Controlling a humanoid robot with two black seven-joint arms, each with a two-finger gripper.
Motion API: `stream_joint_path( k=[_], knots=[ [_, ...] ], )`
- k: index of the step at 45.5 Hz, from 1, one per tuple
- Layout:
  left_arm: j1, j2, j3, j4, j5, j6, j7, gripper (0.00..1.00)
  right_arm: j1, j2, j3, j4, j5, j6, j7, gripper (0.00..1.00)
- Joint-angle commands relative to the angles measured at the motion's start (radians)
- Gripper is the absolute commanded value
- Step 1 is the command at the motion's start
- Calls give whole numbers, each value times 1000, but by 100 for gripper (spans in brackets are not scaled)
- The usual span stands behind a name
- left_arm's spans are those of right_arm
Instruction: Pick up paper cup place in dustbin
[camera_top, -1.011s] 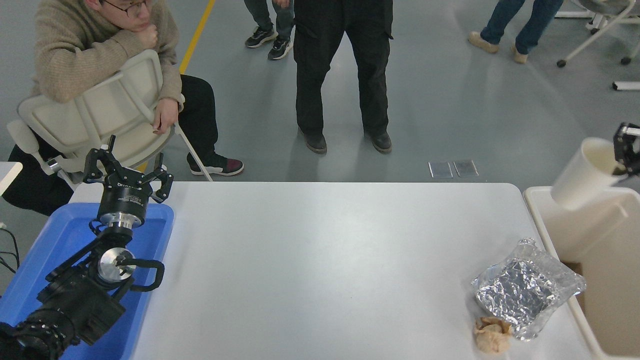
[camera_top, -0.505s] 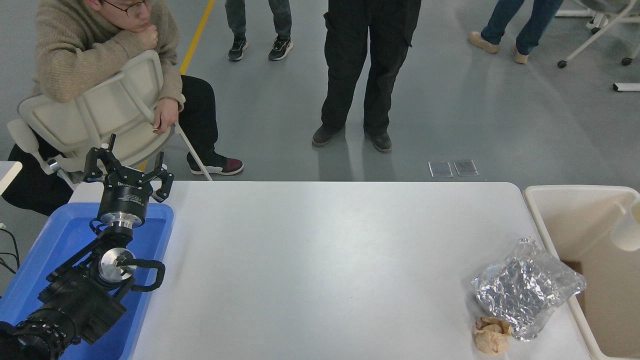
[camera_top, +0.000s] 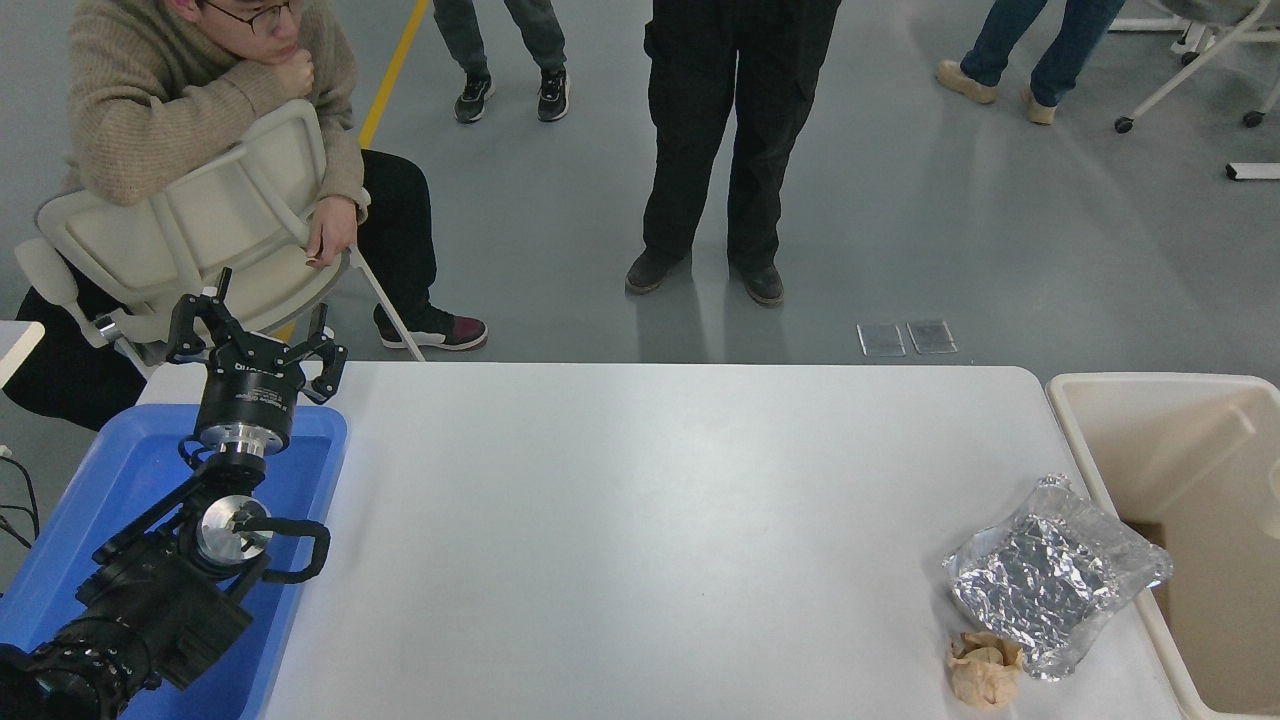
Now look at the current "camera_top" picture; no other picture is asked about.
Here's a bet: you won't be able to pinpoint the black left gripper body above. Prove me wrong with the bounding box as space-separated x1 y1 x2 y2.
198 338 306 433

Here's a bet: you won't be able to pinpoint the person's left hand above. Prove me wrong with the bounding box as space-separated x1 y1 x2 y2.
305 197 359 269

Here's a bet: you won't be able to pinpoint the person's right hand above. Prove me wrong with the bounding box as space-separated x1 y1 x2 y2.
272 47 317 101

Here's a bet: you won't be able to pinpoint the white plastic chair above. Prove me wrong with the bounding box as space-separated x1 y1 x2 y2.
14 98 426 376

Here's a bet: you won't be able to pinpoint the blue plastic tray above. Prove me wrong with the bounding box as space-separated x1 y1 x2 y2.
0 403 349 720

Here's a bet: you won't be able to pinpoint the white side table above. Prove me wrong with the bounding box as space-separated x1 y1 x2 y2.
0 321 46 389

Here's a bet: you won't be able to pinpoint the person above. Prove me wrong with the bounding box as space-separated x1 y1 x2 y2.
0 0 489 433
627 0 842 307
432 0 572 125
937 0 1126 128

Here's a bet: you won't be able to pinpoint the crumpled tan paper ball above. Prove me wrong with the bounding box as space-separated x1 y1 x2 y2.
947 630 1024 709

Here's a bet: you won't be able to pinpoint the crumpled silver foil tray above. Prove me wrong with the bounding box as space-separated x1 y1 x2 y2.
943 473 1173 683

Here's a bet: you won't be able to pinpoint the large pale plastic bin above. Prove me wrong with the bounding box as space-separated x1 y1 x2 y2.
1045 372 1280 720

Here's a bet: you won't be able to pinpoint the white wheeled office chair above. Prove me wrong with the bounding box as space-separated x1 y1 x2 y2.
1105 0 1280 136

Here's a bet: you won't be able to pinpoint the black cables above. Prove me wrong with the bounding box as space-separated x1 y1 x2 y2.
0 445 41 549

